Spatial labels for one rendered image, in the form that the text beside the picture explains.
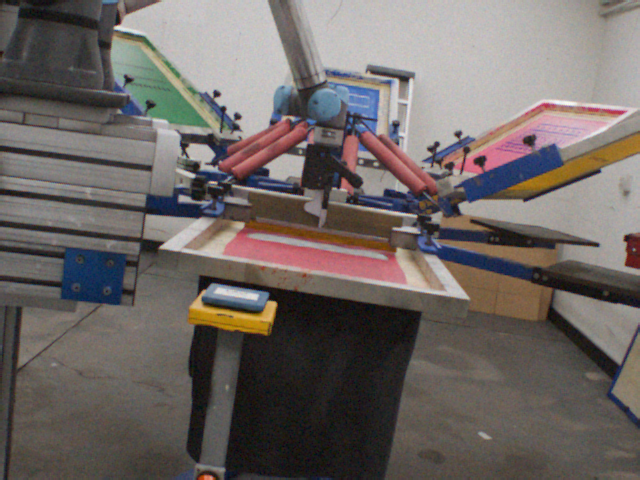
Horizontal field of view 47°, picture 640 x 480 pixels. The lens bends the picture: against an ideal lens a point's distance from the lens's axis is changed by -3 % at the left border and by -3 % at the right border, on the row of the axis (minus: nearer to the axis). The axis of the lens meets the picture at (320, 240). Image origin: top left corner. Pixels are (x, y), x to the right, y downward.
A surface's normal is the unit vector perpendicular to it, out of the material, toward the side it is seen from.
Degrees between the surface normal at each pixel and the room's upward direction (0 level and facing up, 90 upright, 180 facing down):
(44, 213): 90
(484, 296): 75
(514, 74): 90
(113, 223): 90
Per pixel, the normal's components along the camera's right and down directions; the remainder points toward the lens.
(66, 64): 0.60, -0.09
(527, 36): -0.02, 0.15
